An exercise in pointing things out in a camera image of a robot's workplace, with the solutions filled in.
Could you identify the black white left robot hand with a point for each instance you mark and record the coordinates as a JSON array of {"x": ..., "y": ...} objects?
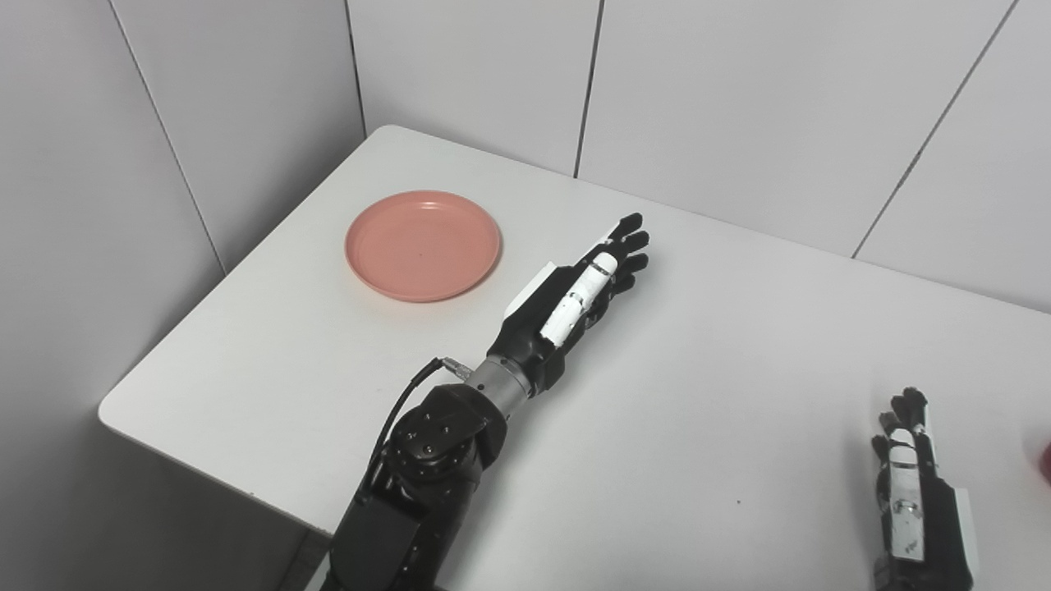
[{"x": 530, "y": 328}]

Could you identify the pink round plate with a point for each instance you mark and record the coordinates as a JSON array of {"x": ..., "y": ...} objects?
[{"x": 423, "y": 246}]

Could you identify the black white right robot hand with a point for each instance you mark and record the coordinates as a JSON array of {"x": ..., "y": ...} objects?
[{"x": 940, "y": 525}]

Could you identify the red apple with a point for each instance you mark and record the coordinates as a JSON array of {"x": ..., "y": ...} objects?
[{"x": 1046, "y": 464}]

